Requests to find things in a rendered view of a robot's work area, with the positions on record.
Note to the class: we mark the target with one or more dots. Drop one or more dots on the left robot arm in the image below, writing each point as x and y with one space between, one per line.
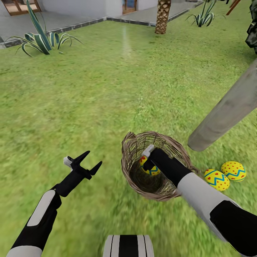
32 239

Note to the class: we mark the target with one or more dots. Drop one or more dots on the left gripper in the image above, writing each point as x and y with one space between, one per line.
79 173

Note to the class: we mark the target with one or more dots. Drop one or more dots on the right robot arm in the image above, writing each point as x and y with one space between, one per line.
227 219

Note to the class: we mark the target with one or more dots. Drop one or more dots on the tree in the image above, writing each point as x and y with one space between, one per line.
237 103

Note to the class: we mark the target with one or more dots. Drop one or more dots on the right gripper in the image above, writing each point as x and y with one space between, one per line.
148 165

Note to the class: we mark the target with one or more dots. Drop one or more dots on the robot trunk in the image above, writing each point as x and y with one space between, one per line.
128 246

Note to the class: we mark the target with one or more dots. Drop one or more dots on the wicker basket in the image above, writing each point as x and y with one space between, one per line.
167 190

